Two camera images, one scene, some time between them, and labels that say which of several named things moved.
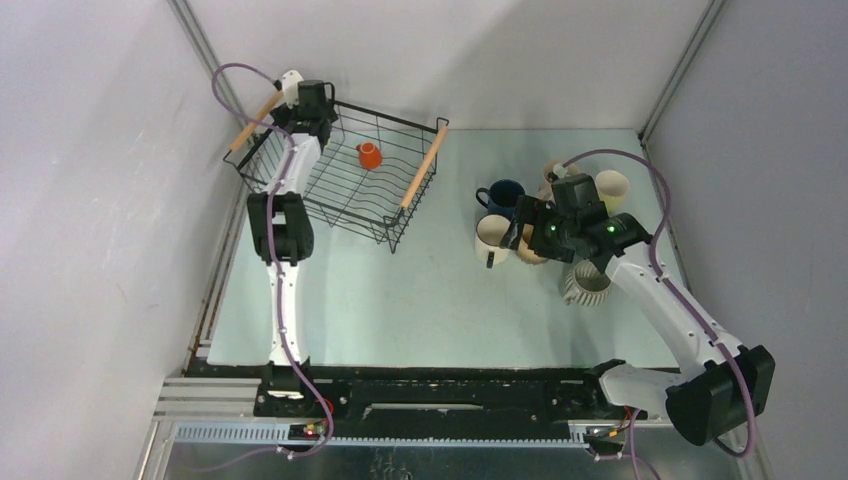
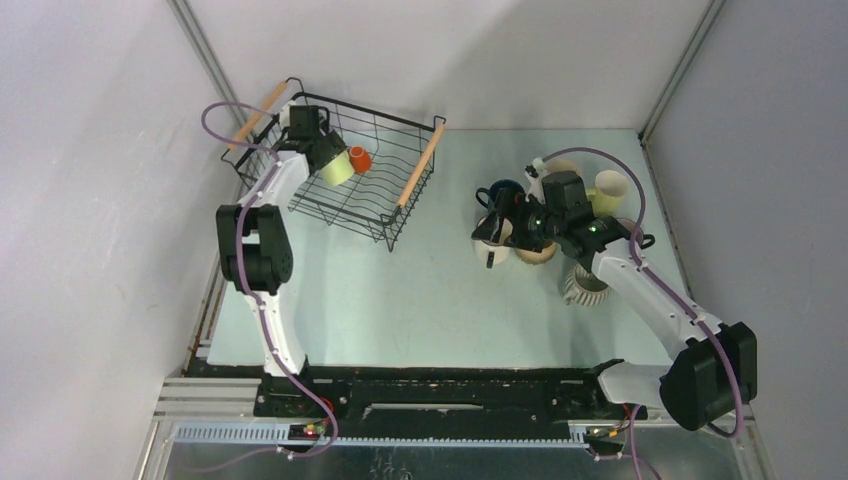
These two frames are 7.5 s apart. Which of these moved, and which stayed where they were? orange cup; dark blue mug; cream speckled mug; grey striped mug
Moved: orange cup
Stayed: cream speckled mug; grey striped mug; dark blue mug
